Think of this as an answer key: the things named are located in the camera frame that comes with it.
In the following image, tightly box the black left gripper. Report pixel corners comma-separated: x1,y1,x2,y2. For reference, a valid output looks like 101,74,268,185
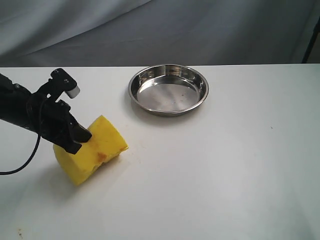
26,93,92,155

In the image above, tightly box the yellow sponge block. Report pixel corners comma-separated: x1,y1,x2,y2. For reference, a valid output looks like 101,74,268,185
53,115,129,186

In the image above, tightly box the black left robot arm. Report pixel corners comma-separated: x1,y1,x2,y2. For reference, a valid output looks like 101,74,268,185
0,68,92,154

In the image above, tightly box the round stainless steel pan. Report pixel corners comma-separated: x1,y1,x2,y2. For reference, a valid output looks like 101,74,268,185
127,64,210,117

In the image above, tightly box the grey backdrop cloth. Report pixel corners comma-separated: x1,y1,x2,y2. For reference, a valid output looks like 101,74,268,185
0,0,320,67

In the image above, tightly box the black stand pole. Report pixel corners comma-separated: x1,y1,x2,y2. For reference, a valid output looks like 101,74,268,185
301,18,320,64

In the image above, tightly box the black camera cable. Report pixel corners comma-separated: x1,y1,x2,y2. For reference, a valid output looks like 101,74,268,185
0,99,48,176

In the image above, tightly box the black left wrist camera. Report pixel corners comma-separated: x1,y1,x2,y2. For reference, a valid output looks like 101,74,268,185
36,68,80,102

